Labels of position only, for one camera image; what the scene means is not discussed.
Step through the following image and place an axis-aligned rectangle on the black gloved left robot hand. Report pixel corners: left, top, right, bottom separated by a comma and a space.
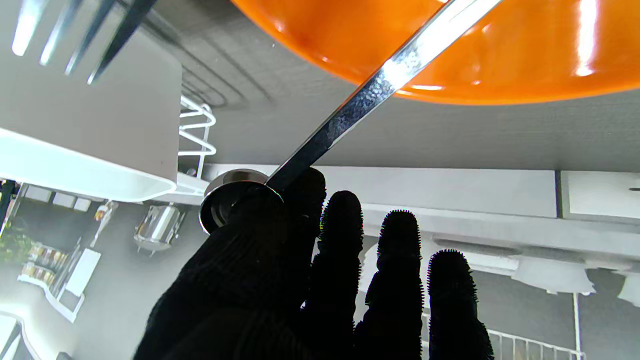
132, 167, 496, 360

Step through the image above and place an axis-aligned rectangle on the steel measuring scoop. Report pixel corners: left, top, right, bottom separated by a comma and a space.
199, 0, 503, 235

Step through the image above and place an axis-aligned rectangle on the white plastic utensil holder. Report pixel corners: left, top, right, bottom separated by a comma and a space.
0, 0, 183, 203

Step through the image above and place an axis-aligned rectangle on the steel fork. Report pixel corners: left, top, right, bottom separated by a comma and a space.
11, 0, 158, 85

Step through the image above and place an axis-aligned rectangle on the printed kitchen scene backdrop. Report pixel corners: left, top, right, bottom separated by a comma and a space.
0, 165, 640, 360

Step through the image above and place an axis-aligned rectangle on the orange plastic bowl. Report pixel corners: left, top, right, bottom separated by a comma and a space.
231, 0, 640, 106

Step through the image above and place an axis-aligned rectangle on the white wire dish rack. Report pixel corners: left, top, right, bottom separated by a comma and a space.
175, 95, 218, 193

